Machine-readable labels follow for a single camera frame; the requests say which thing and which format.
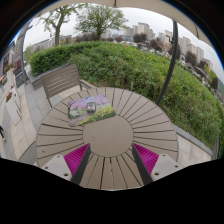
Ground distant apartment buildings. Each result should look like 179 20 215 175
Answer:
123 21 214 73

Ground grey storefront building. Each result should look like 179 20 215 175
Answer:
0 39 24 78

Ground white planter with orange flowers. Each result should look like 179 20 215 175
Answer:
4 87 23 126

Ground flower print mouse pad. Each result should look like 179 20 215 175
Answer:
67 94 117 127

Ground thin-crowned tree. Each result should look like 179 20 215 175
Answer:
39 3 82 47

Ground dark curved parasol pole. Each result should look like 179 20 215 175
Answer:
155 20 179 107

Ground grey sign pillar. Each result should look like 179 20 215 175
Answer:
14 21 34 89

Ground green hedge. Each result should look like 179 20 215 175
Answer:
28 40 224 158

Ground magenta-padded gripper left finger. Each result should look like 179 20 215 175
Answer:
41 143 93 186

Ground person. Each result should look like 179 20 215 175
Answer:
0 124 6 141

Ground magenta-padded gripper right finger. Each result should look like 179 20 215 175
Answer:
131 143 183 186

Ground tall white planter with flowers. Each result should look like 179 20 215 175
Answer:
3 63 16 85

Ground full-crowned green tree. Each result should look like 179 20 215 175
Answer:
74 3 129 42

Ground brown slatted chair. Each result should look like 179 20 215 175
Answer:
40 63 98 108

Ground beige parasol canopy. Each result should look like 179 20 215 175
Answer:
33 0 214 48

